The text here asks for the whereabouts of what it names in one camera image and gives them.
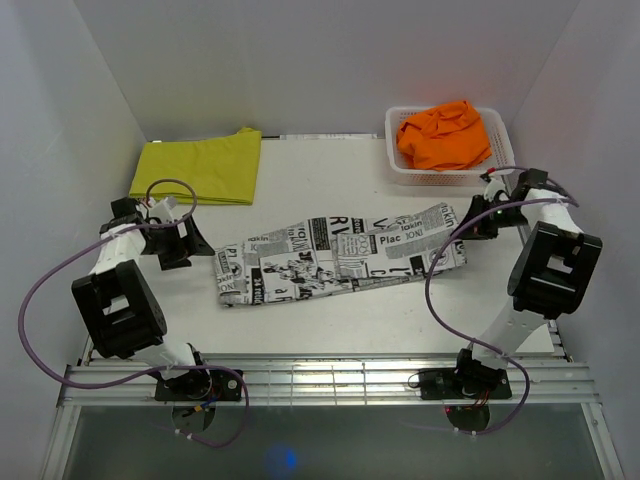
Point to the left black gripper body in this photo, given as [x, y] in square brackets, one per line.
[166, 240]

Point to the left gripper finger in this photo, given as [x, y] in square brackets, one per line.
[194, 242]
[174, 261]

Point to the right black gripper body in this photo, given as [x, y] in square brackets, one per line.
[486, 227]

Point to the newspaper print trousers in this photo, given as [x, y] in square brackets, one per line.
[327, 256]

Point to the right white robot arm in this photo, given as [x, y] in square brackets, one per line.
[550, 276]

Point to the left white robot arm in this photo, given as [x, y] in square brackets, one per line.
[122, 315]

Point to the orange trousers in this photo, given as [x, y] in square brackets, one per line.
[446, 137]

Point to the folded yellow-green trousers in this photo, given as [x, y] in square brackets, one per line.
[221, 170]

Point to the white plastic basket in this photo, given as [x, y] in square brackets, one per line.
[500, 145]

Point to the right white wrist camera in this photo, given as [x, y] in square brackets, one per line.
[495, 190]

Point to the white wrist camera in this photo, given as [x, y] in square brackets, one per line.
[161, 211]
[495, 190]

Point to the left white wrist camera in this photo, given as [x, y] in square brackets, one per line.
[161, 211]

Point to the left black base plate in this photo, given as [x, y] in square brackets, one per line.
[227, 387]

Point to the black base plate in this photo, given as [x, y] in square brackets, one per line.
[456, 383]
[227, 387]

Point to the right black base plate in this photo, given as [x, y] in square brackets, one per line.
[456, 383]

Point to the aluminium rail frame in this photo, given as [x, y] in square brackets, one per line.
[353, 416]

